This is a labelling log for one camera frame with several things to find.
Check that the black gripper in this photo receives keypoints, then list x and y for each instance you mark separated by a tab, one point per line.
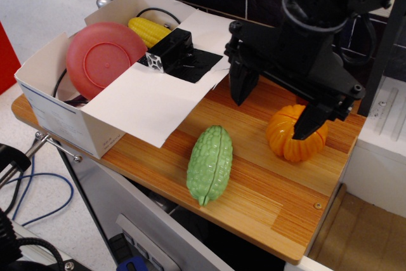
299	57

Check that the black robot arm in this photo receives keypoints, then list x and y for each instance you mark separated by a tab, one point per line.
331	12

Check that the orange toy pumpkin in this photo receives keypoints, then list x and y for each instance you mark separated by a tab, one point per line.
280	131

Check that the green toy bitter gourd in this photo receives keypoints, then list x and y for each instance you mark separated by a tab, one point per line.
210	165

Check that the black aluminium extrusion block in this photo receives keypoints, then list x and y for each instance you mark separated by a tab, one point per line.
168	53

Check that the white cardboard box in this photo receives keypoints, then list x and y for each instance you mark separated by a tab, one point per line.
142	102

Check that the yellow toy corn cob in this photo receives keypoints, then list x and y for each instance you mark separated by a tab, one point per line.
150	32

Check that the pink plastic plate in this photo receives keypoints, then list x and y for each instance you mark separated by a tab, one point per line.
99	54

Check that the red panel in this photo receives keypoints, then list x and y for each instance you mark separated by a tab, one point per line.
9	62

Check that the metal table clamp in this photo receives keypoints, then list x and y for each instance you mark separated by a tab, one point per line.
20	161

